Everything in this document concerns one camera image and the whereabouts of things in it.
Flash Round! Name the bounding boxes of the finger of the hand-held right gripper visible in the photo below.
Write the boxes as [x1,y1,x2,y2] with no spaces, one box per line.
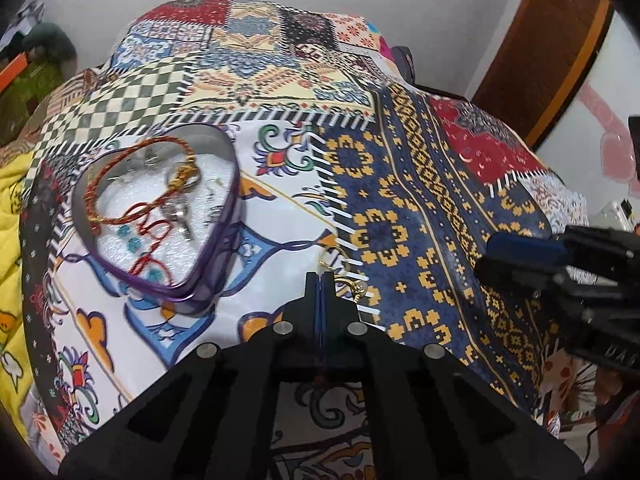
[474,257,568,290]
[486,233,570,268]

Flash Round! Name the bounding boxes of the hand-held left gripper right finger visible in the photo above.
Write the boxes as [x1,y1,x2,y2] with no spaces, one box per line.
[322,271,587,480]

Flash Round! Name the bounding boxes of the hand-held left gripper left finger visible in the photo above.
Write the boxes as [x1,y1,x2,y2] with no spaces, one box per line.
[56,271,322,480]

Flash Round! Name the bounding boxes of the purple heart-shaped tin box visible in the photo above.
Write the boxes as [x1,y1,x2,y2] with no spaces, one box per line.
[70,123,242,307]

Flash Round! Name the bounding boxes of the silver pendant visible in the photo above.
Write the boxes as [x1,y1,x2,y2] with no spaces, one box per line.
[164,204,195,242]

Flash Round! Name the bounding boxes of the red string bracelet turquoise beads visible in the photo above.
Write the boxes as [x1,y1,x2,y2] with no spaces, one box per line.
[116,200,187,282]

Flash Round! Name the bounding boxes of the gold knot charm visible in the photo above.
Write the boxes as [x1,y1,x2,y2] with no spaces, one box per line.
[166,159,202,194]

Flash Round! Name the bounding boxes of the red braided cord bracelet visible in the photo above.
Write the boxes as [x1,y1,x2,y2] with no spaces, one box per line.
[83,135,201,234]

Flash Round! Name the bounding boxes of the colourful patchwork blanket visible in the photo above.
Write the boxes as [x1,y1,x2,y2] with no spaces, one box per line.
[20,0,592,480]

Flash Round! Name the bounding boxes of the white door with heart stickers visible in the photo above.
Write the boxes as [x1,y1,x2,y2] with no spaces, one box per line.
[534,10,640,223]

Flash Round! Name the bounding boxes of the brown wooden door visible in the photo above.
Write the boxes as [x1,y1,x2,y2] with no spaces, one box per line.
[470,0,617,152]

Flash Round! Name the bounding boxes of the dark backpack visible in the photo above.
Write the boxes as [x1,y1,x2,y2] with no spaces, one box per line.
[389,45,419,84]

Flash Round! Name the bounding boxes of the yellow blanket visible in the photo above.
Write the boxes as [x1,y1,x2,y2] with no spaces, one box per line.
[0,151,40,443]

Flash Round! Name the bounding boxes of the green patterned cloth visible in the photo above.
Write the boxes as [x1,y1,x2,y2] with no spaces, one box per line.
[0,55,67,147]

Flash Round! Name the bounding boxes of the orange box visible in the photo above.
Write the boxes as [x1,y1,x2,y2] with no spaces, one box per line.
[0,49,33,97]

